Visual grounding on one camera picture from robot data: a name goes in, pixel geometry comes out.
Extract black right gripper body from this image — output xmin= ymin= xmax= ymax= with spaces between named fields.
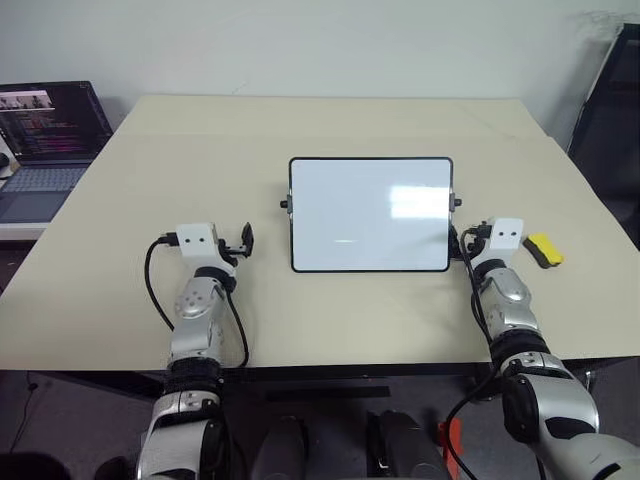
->
xmin=462 ymin=222 xmax=494 ymax=256

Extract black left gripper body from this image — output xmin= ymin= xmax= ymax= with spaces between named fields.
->
xmin=218 ymin=238 xmax=250 ymax=266

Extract yellow and black eraser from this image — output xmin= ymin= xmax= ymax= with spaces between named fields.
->
xmin=521 ymin=231 xmax=566 ymax=269

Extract small black-framed whiteboard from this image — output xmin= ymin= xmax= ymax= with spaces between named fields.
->
xmin=279 ymin=156 xmax=464 ymax=275

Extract black office chair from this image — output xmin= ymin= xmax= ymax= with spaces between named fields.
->
xmin=567 ymin=22 xmax=640 ymax=226

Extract orange red clamp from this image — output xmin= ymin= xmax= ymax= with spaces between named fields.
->
xmin=437 ymin=418 xmax=464 ymax=474

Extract dark grey rounded shape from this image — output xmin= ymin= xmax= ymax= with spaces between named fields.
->
xmin=367 ymin=409 xmax=446 ymax=480
xmin=249 ymin=416 xmax=309 ymax=480

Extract white side desk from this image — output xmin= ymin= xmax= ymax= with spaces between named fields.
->
xmin=0 ymin=219 xmax=49 ymax=241

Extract open grey laptop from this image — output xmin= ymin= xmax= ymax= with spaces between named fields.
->
xmin=0 ymin=80 xmax=114 ymax=224

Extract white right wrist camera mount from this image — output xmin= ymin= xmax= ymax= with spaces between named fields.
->
xmin=474 ymin=217 xmax=525 ymax=266

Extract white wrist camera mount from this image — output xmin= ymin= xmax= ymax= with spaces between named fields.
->
xmin=474 ymin=217 xmax=525 ymax=266
xmin=175 ymin=223 xmax=237 ymax=279

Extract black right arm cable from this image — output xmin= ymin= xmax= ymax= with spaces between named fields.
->
xmin=446 ymin=227 xmax=501 ymax=480

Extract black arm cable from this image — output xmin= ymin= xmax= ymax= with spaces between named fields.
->
xmin=446 ymin=227 xmax=501 ymax=480
xmin=144 ymin=231 xmax=250 ymax=371

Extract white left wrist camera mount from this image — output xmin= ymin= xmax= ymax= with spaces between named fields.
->
xmin=175 ymin=223 xmax=237 ymax=279

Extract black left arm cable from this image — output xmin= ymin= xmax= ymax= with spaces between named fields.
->
xmin=144 ymin=231 xmax=250 ymax=371

